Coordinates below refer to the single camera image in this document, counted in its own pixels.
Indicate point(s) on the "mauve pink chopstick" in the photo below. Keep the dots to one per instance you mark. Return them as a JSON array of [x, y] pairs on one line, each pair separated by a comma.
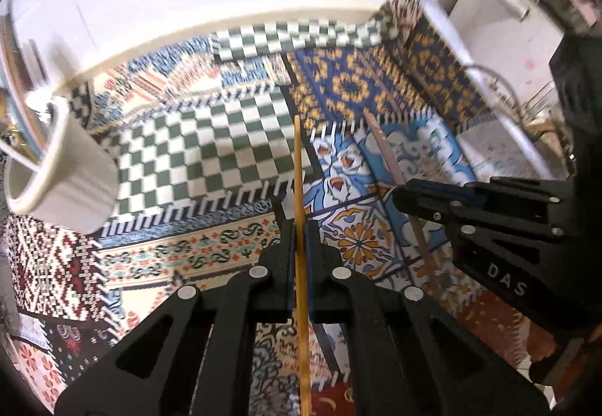
[[393, 165]]

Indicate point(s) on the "white ceramic utensil holder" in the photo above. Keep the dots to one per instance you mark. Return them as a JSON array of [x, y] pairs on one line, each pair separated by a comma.
[[75, 184]]

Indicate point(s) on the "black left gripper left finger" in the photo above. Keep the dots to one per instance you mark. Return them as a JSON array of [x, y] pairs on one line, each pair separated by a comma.
[[192, 355]]

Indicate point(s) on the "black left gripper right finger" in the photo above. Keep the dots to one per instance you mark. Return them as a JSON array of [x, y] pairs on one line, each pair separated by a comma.
[[408, 355]]

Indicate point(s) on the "patterned patchwork table mat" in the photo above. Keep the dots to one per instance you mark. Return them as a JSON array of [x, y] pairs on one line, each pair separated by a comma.
[[202, 134]]

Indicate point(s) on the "yellow wooden chopstick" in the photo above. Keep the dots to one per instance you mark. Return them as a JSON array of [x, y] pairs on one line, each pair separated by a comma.
[[301, 277]]

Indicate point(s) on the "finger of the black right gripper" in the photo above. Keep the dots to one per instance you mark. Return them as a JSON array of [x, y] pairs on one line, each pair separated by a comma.
[[498, 191], [516, 221]]

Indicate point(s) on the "operator hand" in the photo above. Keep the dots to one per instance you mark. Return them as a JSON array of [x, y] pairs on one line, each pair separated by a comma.
[[559, 365]]

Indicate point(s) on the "white appliance box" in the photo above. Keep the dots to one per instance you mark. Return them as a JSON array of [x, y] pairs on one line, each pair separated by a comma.
[[516, 39]]

